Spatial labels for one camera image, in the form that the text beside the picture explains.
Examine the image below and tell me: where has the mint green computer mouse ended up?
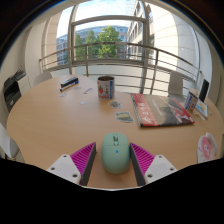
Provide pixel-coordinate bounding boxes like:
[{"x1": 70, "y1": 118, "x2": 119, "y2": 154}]
[{"x1": 101, "y1": 131, "x2": 131, "y2": 175}]

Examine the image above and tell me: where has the metal balcony railing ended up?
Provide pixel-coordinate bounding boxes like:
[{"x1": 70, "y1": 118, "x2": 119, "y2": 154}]
[{"x1": 38, "y1": 41, "x2": 203, "y2": 96}]

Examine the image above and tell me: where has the red and dark magazine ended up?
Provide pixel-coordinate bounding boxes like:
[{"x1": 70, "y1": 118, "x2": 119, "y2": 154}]
[{"x1": 130, "y1": 92, "x2": 196, "y2": 128}]

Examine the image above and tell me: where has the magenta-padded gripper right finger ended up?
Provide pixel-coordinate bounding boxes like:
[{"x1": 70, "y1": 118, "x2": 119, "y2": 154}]
[{"x1": 129, "y1": 142, "x2": 178, "y2": 187}]

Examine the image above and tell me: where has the grey green sticker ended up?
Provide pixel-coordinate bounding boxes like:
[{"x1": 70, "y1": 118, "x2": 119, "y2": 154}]
[{"x1": 108, "y1": 100, "x2": 123, "y2": 110}]

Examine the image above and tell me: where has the strawberry print mug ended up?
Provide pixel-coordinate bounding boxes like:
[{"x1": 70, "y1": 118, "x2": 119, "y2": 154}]
[{"x1": 96, "y1": 75, "x2": 116, "y2": 101}]

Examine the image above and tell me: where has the black printer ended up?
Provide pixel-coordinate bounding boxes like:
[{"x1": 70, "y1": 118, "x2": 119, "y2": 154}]
[{"x1": 2, "y1": 69, "x2": 28, "y2": 113}]

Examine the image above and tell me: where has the yellow blue sticker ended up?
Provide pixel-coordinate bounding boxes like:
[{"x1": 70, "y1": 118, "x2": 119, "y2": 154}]
[{"x1": 115, "y1": 111, "x2": 135, "y2": 124}]

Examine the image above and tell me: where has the white illustrated book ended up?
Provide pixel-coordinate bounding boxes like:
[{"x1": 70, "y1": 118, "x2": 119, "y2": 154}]
[{"x1": 194, "y1": 99, "x2": 209, "y2": 120}]

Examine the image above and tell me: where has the black cylinder speaker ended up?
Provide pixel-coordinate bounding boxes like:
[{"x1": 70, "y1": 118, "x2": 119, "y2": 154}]
[{"x1": 198, "y1": 78, "x2": 211, "y2": 103}]

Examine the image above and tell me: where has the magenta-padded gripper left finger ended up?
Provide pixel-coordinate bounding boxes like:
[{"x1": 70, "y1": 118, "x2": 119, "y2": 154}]
[{"x1": 46, "y1": 142, "x2": 98, "y2": 187}]

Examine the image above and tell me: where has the white chair with wooden legs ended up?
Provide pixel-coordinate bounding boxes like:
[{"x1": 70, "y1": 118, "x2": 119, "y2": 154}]
[{"x1": 0, "y1": 123, "x2": 24, "y2": 163}]

